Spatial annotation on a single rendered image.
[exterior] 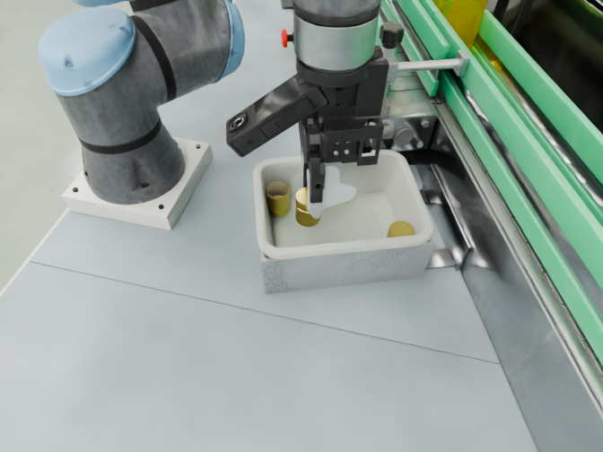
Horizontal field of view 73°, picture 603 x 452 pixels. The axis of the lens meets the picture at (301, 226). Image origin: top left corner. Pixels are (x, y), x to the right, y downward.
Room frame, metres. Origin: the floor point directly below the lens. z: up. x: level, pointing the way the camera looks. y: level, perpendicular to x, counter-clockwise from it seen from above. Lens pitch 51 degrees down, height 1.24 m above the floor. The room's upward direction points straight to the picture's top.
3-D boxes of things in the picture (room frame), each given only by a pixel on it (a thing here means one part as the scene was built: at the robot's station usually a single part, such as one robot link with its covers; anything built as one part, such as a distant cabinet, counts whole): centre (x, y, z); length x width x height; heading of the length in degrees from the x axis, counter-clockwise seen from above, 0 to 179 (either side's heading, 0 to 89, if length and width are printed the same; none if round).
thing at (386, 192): (0.37, -0.05, 0.80); 0.22 x 0.17 x 0.09; 97
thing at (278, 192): (0.41, 0.03, 0.79); 0.04 x 0.04 x 0.04
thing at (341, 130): (0.37, -0.04, 0.98); 0.09 x 0.08 x 0.12; 97
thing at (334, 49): (0.37, -0.03, 1.06); 0.08 x 0.08 x 0.05
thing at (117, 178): (0.48, 0.26, 0.83); 0.15 x 0.15 x 0.10
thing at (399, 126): (0.50, -0.15, 0.85); 0.09 x 0.04 x 0.07; 97
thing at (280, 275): (0.38, -0.08, 0.79); 0.27 x 0.17 x 0.08; 97
